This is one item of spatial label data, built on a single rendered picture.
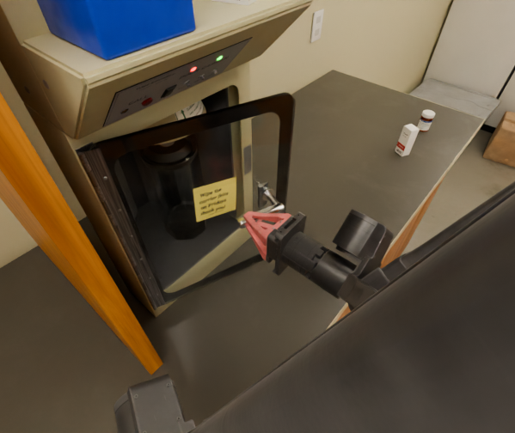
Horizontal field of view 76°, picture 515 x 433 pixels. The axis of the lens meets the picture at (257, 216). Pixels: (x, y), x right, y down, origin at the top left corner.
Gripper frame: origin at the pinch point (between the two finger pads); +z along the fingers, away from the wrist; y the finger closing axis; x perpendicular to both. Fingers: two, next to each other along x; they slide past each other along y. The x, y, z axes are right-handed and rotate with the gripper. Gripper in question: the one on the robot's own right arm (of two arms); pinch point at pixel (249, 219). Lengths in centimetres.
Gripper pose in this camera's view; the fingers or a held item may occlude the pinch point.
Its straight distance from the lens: 57.0
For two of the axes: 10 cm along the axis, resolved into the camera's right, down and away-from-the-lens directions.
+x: -6.5, 5.6, -5.2
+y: 0.0, -6.8, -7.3
